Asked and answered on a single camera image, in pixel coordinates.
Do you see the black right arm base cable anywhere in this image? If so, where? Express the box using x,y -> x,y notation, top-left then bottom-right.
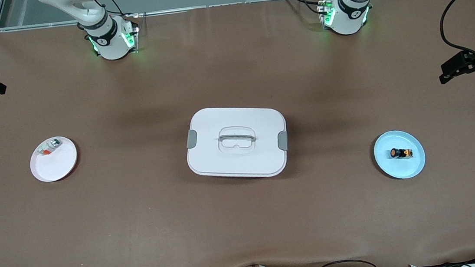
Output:
92,0 -> 140,22

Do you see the silver table edge rail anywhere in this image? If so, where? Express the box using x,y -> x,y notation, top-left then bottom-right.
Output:
0,0 -> 336,33

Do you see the black arm base cable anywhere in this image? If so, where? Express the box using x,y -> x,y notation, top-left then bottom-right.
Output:
92,0 -> 140,22
280,0 -> 328,19

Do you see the white round plate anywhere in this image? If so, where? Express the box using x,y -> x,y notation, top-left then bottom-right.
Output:
28,134 -> 80,184

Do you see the black left arm base cable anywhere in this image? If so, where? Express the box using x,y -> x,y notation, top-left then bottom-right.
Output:
280,0 -> 328,19

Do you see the brown table mat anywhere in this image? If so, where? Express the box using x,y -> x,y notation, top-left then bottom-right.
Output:
0,0 -> 475,267

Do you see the small white orange object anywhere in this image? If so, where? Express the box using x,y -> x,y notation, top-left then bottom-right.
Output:
34,139 -> 63,157

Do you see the light blue round plate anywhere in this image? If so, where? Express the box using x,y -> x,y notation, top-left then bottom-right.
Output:
372,127 -> 428,181

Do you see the white lidded storage box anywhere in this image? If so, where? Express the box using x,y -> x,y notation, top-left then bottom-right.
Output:
182,100 -> 292,185

